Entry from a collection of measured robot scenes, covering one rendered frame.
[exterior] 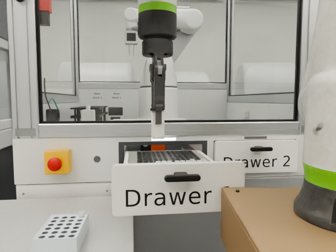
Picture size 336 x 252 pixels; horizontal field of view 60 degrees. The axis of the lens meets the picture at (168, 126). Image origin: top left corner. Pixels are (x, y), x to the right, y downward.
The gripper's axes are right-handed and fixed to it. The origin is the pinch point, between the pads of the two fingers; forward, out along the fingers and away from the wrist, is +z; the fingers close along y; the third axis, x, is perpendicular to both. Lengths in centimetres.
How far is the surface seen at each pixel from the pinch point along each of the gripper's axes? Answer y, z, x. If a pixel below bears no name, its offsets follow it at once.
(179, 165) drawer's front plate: 11.0, 8.0, 3.7
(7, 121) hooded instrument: -102, 6, -76
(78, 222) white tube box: 7.6, 21.0, -18.1
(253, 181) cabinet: -22.6, 22.0, 35.0
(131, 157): -24.3, 13.1, -6.7
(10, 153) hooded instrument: -109, 26, -78
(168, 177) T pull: 14.6, 9.5, 0.8
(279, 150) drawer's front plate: -20.9, 11.0, 43.3
